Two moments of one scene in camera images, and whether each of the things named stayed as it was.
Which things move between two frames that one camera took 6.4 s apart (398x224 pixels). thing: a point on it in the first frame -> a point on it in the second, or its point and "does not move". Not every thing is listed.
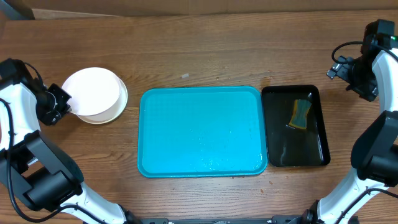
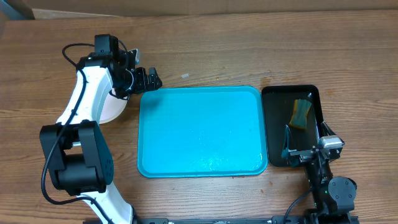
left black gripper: [54, 119] -> [153, 78]
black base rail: [274, 219] does not move
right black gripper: [370, 91] -> [305, 157]
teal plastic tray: [201, 131] does not move
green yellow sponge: [301, 108] does not move
